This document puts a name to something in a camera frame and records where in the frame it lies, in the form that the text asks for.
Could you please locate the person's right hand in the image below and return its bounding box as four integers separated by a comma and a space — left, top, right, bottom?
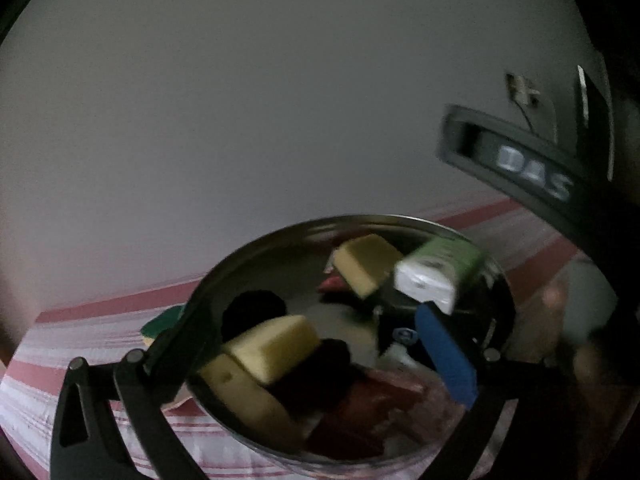
541, 279, 622, 392

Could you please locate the wall fixture with cable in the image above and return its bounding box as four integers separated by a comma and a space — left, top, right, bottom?
505, 73, 542, 132

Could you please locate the black cardboard box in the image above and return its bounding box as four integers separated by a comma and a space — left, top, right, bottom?
377, 304, 434, 359

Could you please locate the large yellow green sponge block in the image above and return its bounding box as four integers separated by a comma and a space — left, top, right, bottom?
222, 314, 322, 387

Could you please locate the red snack packet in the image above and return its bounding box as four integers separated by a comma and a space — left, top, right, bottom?
304, 367, 429, 462

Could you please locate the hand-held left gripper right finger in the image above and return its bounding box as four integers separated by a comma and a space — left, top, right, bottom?
414, 302, 577, 480

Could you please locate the small plain yellow sponge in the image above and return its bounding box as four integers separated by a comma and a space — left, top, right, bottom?
332, 233, 404, 299

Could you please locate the green tissue pack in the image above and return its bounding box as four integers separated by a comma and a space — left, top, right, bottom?
394, 236, 487, 314

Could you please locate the yellow sponge with green top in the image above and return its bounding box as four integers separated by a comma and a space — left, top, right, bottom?
140, 304, 185, 348

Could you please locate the pink striped tablecloth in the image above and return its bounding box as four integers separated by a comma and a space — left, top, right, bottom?
0, 195, 593, 480

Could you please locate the black fuzzy object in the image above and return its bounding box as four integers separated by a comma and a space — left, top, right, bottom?
221, 290, 289, 342

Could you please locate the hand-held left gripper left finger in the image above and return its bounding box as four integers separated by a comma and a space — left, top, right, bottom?
50, 280, 222, 480

